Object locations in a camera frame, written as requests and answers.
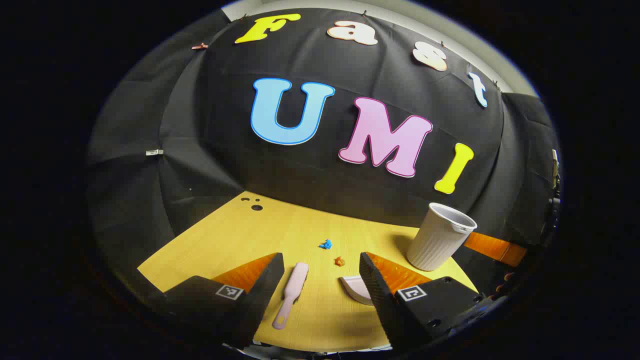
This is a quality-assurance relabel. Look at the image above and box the wooden desktop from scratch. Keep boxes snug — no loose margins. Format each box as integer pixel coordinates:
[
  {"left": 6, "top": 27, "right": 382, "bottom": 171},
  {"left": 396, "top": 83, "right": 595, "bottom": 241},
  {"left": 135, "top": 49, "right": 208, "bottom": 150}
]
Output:
[{"left": 137, "top": 191, "right": 529, "bottom": 353}]

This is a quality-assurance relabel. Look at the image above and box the pink small broom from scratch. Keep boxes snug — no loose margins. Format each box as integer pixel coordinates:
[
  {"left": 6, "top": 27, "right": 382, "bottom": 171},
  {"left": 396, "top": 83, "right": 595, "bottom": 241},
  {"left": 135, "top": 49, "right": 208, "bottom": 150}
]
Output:
[{"left": 271, "top": 262, "right": 310, "bottom": 331}]

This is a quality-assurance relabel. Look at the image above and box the white ribbed garbage bin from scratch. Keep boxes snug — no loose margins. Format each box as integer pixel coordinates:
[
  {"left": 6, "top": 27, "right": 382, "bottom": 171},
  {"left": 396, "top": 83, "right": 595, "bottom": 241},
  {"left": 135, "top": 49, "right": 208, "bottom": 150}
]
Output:
[{"left": 406, "top": 202, "right": 478, "bottom": 272}]

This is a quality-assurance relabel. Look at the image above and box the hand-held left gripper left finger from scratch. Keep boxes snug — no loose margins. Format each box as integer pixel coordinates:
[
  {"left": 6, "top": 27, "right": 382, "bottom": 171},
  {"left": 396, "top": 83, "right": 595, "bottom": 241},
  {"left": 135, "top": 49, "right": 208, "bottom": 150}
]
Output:
[{"left": 146, "top": 252, "right": 286, "bottom": 350}]

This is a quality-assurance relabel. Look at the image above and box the pink dustpan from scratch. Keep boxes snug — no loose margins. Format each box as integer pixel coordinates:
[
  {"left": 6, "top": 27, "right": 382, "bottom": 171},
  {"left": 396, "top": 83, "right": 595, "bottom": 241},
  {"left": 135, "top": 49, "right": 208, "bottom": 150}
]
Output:
[{"left": 339, "top": 275, "right": 376, "bottom": 307}]

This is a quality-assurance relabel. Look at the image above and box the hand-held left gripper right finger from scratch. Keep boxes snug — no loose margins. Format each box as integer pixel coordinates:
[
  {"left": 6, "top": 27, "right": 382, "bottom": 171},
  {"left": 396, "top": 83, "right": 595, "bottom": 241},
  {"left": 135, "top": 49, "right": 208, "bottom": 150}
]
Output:
[{"left": 359, "top": 251, "right": 501, "bottom": 353}]

